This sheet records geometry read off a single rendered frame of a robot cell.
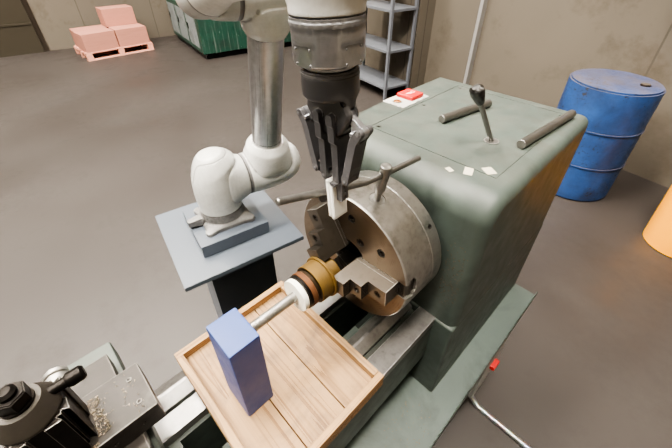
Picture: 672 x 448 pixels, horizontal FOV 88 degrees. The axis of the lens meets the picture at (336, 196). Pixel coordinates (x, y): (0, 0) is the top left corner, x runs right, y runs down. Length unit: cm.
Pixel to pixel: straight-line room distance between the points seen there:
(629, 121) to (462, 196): 237
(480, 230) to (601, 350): 163
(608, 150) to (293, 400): 273
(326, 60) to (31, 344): 224
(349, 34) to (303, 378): 69
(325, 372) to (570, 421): 137
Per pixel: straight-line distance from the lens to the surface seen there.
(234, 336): 66
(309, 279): 71
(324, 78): 43
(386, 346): 92
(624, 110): 299
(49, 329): 247
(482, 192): 75
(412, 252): 70
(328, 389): 85
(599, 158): 312
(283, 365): 88
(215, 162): 122
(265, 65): 105
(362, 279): 72
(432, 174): 78
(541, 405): 201
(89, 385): 89
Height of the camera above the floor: 166
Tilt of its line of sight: 37 degrees down
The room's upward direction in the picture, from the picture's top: straight up
